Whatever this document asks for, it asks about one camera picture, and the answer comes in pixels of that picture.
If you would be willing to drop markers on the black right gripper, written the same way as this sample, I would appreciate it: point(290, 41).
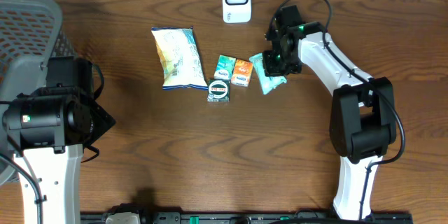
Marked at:
point(270, 70)

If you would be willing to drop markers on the orange tissue pack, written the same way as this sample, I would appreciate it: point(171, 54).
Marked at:
point(241, 75)

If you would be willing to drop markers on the teal tissue pack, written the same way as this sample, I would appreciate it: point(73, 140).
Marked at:
point(224, 68)

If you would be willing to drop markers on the dark green round-label box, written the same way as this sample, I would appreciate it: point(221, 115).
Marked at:
point(218, 91)

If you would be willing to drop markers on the white teal package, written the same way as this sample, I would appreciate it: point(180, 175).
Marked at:
point(179, 57)

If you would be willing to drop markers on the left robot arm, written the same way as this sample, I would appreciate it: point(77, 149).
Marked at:
point(48, 131)

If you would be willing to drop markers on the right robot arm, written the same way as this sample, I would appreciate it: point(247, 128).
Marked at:
point(362, 123)

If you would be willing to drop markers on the grey plastic mesh basket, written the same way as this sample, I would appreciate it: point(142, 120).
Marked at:
point(31, 35)

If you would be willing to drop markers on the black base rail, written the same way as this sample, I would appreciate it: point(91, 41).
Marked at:
point(254, 218)

